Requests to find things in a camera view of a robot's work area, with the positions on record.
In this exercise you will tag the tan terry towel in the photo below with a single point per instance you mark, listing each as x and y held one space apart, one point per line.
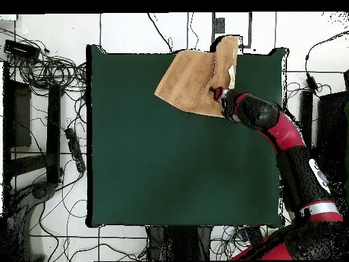
190 79

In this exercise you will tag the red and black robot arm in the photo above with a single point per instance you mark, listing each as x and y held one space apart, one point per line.
286 136

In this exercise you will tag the dark green table cloth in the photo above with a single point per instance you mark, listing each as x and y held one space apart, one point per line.
177 163

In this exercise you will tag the black rectangular floor device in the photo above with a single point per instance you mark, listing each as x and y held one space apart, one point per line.
252 236

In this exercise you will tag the black power strip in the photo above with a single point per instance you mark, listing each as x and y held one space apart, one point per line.
75 150

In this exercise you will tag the black electronics box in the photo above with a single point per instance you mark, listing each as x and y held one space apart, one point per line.
20 49

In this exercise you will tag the grey stand base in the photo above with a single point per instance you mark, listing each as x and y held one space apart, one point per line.
35 192

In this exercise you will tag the grey square floor frame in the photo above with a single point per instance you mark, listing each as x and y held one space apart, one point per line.
219 26

